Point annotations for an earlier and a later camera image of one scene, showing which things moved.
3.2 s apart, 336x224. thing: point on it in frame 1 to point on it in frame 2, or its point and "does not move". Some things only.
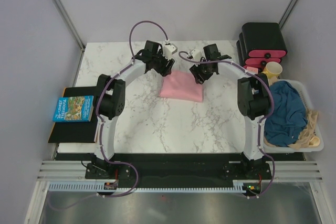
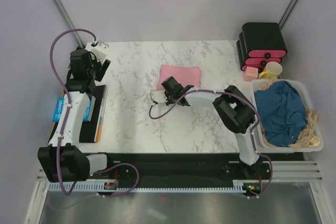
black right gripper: [195, 70] to [169, 102]
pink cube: [252, 70] does not move
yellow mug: [272, 69] does not move
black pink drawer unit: [259, 43] does not move
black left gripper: [165, 71] to [101, 67]
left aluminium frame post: [61, 7] does not move
